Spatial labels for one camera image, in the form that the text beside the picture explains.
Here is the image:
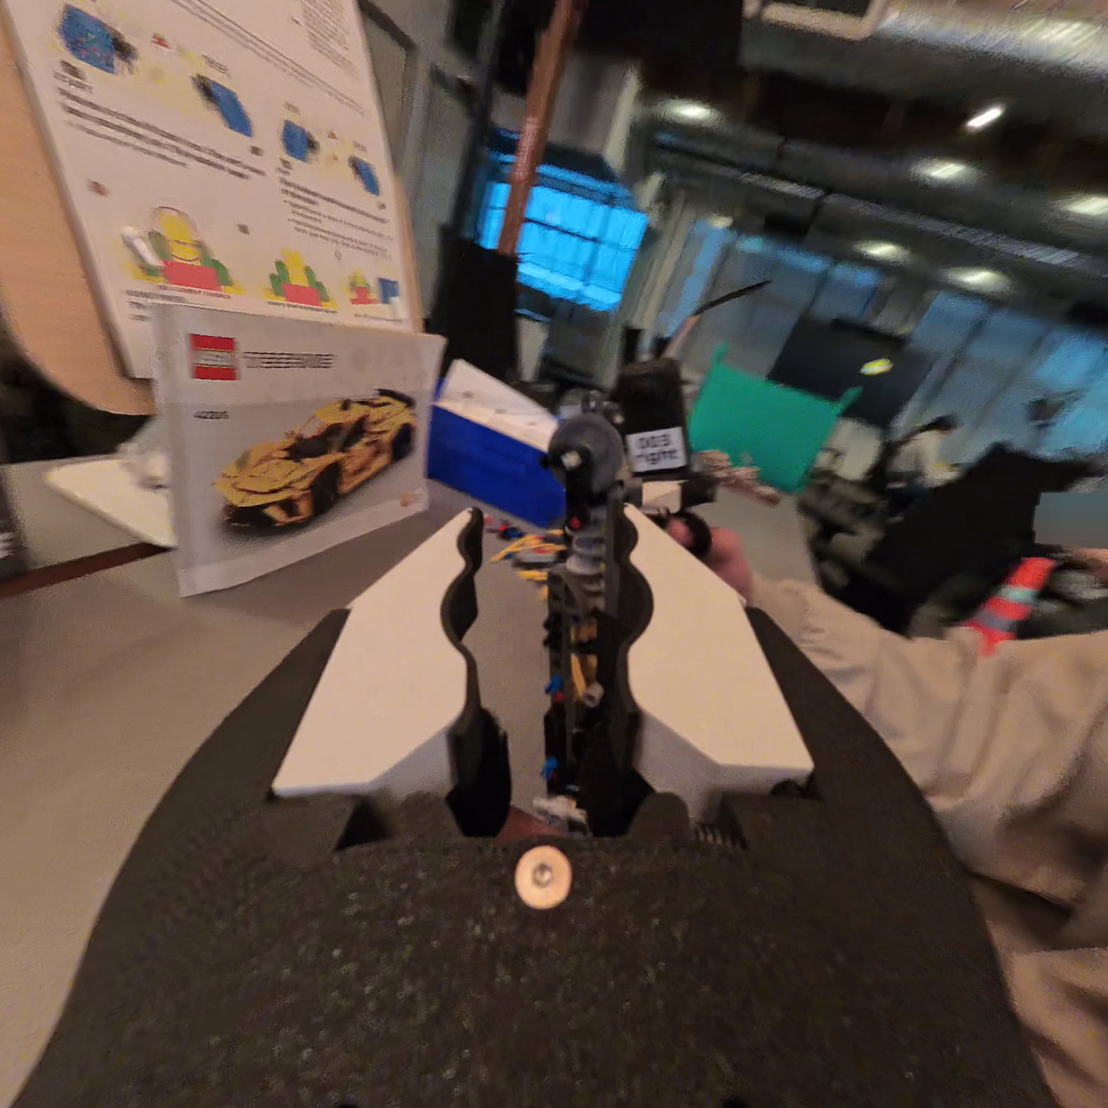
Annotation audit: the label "brown strip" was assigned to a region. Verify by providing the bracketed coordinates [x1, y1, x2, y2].
[0, 541, 178, 600]

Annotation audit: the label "person's right forearm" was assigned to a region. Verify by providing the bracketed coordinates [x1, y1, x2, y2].
[742, 571, 1108, 910]

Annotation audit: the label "black panel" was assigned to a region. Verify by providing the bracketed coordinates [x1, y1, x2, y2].
[429, 230, 521, 383]

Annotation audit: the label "person's right hand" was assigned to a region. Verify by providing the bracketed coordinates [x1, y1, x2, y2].
[670, 514, 756, 600]

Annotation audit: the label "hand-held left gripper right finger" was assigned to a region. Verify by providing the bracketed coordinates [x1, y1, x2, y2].
[588, 503, 815, 836]

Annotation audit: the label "teal green panel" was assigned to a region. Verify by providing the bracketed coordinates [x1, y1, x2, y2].
[687, 346, 862, 495]

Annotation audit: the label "instruction poster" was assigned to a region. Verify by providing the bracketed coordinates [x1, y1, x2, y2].
[0, 0, 411, 377]

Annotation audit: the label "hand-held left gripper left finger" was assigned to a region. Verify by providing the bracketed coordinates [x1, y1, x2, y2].
[270, 507, 512, 836]

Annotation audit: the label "pile of toy brick pieces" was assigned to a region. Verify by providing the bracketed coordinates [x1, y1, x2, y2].
[483, 513, 563, 583]

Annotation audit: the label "red brown pipe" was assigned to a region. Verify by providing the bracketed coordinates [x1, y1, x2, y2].
[497, 0, 582, 256]

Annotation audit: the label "small wooden model pieces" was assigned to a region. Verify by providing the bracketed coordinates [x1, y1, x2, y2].
[692, 450, 785, 508]

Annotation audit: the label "blue plastic bin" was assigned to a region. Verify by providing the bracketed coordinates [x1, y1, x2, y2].
[429, 402, 568, 528]

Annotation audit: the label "toy car chassis assembly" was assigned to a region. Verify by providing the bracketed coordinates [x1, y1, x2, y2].
[530, 393, 632, 834]

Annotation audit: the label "grey desk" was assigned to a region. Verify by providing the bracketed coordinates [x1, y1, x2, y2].
[0, 450, 781, 1039]

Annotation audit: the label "paned window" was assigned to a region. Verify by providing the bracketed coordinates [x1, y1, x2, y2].
[476, 148, 650, 313]

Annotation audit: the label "person's beige jacket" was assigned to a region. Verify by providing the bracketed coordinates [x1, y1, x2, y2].
[952, 865, 1108, 1108]

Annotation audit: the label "orange traffic cone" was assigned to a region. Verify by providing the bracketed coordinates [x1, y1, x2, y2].
[964, 557, 1059, 656]

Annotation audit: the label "Lego instruction booklet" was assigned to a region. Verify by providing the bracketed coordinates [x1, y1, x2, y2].
[152, 303, 447, 599]

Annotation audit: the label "plywood backing board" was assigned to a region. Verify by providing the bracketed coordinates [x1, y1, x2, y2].
[0, 0, 425, 417]

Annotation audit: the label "white poster stand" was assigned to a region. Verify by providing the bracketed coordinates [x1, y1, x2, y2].
[45, 437, 178, 549]

